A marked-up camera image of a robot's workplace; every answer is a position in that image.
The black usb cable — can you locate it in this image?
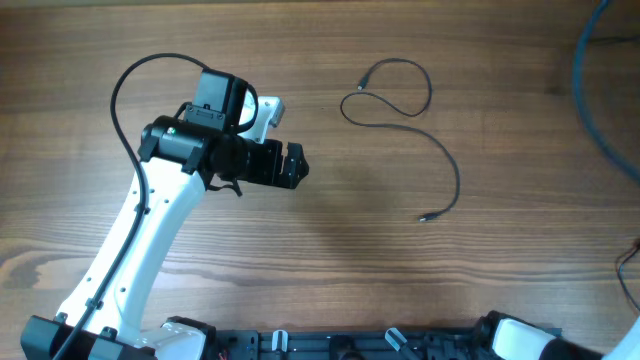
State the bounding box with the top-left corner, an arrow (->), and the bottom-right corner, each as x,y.
339,57 -> 462,224

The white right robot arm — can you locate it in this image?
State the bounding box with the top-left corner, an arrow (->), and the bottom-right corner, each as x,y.
474,311 -> 639,360

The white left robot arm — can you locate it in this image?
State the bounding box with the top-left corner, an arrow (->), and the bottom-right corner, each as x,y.
20,69 -> 309,359

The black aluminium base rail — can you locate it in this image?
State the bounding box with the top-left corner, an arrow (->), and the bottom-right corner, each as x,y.
204,328 -> 498,360

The black cable at right edge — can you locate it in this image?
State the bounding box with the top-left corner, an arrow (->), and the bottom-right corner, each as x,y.
615,239 -> 640,311

